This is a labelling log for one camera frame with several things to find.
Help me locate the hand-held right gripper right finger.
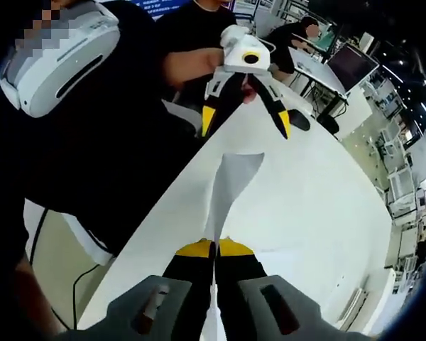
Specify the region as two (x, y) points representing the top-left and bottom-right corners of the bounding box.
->
(214, 237), (324, 341)

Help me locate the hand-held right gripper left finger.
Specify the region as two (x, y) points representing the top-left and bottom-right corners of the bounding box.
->
(106, 239), (214, 341)

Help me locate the white printing paper sheet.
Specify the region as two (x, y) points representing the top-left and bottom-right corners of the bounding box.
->
(200, 152), (266, 341)

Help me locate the person's left hand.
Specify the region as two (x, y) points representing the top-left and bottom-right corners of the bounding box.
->
(241, 72), (259, 106)

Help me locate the white side desk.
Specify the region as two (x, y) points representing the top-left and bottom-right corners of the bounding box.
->
(289, 45), (351, 107)

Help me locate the operator in black shirt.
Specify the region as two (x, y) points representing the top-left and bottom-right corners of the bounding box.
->
(0, 0), (207, 256)

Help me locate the black device cable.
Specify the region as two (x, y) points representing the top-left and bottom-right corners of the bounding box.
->
(28, 207), (111, 331)

